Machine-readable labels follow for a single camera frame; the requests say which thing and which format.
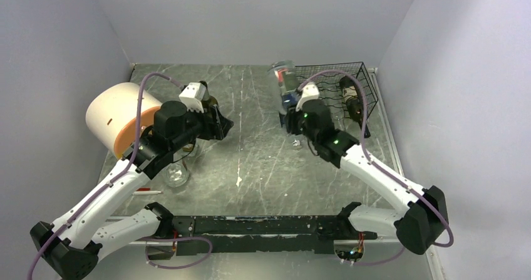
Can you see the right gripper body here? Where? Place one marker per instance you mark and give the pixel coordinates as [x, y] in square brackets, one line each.
[296, 123]

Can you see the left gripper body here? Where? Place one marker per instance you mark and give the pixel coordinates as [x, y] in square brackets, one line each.
[204, 129]

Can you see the clear bottle with label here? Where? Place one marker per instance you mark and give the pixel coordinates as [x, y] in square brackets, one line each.
[190, 149]

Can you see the dark green wine bottle front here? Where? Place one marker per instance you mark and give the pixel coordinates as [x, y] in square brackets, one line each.
[352, 100]

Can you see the dark green wine bottle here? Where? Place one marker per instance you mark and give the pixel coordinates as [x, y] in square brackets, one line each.
[209, 95]
[352, 100]

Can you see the clear slim glass bottle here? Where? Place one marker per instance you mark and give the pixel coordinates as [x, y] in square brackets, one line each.
[339, 116]

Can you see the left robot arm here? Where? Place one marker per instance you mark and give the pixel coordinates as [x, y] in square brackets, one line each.
[75, 242]

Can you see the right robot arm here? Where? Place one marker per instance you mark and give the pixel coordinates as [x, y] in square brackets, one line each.
[418, 215]

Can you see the clear round bottle white cap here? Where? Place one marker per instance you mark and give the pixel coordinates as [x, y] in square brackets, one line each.
[175, 174]

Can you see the white pen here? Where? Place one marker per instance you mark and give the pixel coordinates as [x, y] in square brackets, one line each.
[147, 192]

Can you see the white and orange drum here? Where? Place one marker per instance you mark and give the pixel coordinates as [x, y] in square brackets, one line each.
[111, 117]

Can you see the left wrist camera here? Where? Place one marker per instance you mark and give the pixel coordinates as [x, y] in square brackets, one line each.
[192, 97]

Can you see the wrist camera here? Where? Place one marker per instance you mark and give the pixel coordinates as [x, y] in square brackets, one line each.
[192, 97]
[309, 92]

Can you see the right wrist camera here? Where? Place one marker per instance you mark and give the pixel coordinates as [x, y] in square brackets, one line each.
[309, 92]

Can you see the black wire wine rack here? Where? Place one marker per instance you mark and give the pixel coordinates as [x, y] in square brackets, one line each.
[329, 84]

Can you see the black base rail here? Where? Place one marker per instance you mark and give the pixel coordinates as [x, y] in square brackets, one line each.
[270, 233]

